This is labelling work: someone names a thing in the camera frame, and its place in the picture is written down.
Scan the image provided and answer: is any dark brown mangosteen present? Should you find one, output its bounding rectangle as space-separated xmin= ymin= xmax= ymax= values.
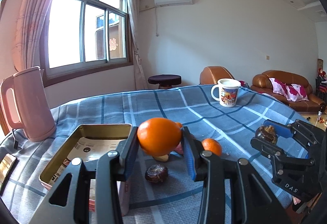
xmin=255 ymin=125 xmax=278 ymax=144

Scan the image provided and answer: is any smooth orange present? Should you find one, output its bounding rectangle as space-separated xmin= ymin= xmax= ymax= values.
xmin=137 ymin=118 xmax=182 ymax=157

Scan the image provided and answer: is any large bumpy orange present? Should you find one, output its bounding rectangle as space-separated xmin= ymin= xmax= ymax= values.
xmin=176 ymin=122 xmax=183 ymax=128

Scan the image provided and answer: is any printed paper in tin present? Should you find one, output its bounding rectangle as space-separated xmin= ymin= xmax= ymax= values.
xmin=49 ymin=137 xmax=122 ymax=186

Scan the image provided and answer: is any pink floral cushion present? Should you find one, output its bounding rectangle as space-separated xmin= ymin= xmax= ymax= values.
xmin=269 ymin=78 xmax=309 ymax=102

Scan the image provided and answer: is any pink gold tin box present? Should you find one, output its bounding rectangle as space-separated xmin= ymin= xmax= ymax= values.
xmin=38 ymin=123 xmax=133 ymax=217

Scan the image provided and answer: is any dark chestnut fruit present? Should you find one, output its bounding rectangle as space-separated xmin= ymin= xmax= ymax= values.
xmin=145 ymin=164 xmax=168 ymax=184

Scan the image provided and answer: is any brown leather sofa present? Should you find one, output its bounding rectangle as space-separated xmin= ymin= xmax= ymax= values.
xmin=251 ymin=70 xmax=326 ymax=112

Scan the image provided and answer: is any small tangerine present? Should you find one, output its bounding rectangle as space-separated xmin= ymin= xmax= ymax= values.
xmin=202 ymin=138 xmax=222 ymax=157

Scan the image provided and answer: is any white cartoon mug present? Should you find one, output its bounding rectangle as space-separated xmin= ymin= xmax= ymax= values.
xmin=211 ymin=78 xmax=241 ymax=108

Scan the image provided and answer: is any purple passion fruit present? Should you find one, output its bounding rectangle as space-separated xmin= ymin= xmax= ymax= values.
xmin=174 ymin=142 xmax=184 ymax=155

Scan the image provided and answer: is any pink electric kettle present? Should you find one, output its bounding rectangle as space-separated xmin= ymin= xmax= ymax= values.
xmin=1 ymin=66 xmax=56 ymax=142

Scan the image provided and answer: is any brown leather armchair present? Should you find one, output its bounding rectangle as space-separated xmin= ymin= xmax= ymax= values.
xmin=199 ymin=66 xmax=235 ymax=84

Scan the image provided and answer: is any black kettle power plug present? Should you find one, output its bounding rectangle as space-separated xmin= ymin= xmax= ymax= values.
xmin=12 ymin=129 xmax=19 ymax=150

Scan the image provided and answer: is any smartphone on table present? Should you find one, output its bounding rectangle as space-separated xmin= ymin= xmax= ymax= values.
xmin=0 ymin=154 xmax=18 ymax=192

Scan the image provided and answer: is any dark round stool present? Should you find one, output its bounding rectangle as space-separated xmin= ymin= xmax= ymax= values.
xmin=148 ymin=75 xmax=182 ymax=90

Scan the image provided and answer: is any pink curtain left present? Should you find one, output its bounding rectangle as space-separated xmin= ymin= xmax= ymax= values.
xmin=12 ymin=0 xmax=52 ymax=72

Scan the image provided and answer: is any pink curtain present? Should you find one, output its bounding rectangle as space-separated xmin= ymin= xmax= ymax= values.
xmin=12 ymin=0 xmax=52 ymax=72
xmin=127 ymin=0 xmax=147 ymax=90

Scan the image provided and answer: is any pink curtain right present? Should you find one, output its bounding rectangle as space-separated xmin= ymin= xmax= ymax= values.
xmin=127 ymin=0 xmax=147 ymax=90

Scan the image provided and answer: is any window with brown frame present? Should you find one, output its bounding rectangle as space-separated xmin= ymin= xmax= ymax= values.
xmin=40 ymin=0 xmax=132 ymax=86

